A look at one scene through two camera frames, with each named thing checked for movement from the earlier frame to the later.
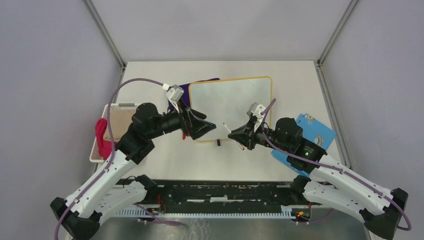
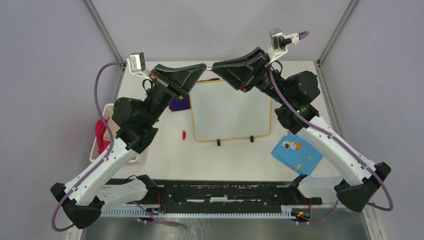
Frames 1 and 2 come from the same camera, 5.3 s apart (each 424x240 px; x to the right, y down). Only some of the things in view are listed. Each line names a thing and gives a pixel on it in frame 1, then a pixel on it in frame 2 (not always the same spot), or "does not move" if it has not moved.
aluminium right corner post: (349, 9) does not move
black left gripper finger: (199, 129) -> (181, 79)
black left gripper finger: (198, 114) -> (184, 78)
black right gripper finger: (244, 137) -> (234, 72)
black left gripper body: (185, 125) -> (161, 94)
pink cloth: (104, 146) does not move
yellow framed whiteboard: (226, 102) does not move
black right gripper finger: (247, 127) -> (251, 62)
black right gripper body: (257, 137) -> (262, 80)
